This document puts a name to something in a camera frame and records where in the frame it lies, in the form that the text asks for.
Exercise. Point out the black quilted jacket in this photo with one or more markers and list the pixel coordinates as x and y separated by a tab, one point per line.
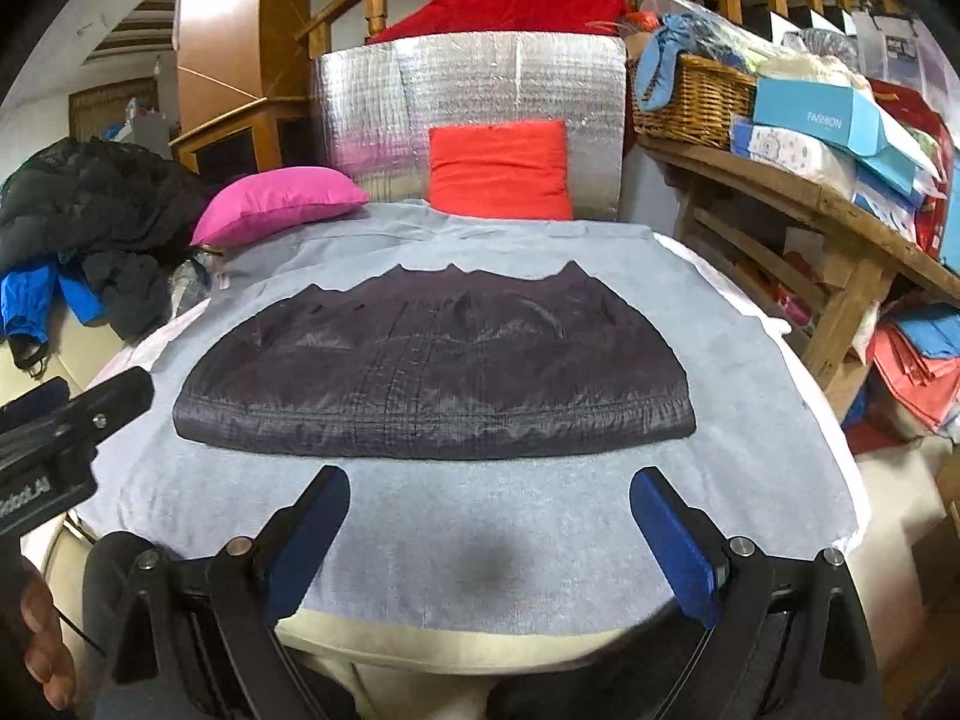
435	397

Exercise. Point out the red bag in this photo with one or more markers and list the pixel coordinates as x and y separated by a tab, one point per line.
922	135

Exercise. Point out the pile of dark coats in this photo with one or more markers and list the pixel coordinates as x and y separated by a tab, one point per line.
90	195

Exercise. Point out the silver insulation mat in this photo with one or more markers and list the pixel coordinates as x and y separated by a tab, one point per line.
465	82

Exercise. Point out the wooden bench table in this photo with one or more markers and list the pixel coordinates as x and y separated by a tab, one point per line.
795	195

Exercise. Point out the clear plastic storage box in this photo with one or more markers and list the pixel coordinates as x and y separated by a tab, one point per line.
900	45

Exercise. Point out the white patterned box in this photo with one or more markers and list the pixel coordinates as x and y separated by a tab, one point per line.
787	154

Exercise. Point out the wooden stair railing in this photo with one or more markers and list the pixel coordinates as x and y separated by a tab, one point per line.
375	0

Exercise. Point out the brown tiled column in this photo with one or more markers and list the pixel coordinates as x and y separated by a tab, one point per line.
225	30

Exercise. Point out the dark wooden display shelf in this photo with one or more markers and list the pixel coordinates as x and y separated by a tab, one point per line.
112	109

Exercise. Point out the blue cloth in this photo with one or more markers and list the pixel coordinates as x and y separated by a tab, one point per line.
664	60

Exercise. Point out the blue and white box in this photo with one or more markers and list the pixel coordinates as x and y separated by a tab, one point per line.
885	180

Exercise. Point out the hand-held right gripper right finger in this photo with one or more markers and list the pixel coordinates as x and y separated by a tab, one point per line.
675	547

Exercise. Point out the wicker basket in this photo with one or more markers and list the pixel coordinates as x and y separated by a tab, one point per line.
697	97

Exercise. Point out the red pillow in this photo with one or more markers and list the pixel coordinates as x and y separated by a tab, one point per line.
499	172

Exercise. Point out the light blue shoebox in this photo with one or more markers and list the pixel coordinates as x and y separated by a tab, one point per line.
817	120

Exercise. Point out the pink pillow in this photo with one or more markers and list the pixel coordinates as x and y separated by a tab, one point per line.
277	202

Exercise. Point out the stack of folded cloths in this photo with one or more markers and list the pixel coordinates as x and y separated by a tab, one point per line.
922	360

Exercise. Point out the red velvet cloth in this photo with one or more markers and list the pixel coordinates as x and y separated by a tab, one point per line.
517	7

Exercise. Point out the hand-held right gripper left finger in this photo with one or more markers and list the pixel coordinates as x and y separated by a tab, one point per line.
300	547

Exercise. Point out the cream sofa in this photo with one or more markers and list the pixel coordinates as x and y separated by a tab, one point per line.
450	652

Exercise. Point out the grey blanket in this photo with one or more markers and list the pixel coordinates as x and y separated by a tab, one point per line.
525	540

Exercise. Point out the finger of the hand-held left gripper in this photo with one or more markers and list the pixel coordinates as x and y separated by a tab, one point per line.
112	397
37	405

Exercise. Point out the blue jacket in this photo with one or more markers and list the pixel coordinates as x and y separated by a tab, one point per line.
30	300

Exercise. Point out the person's left hand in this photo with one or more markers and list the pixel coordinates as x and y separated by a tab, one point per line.
45	645

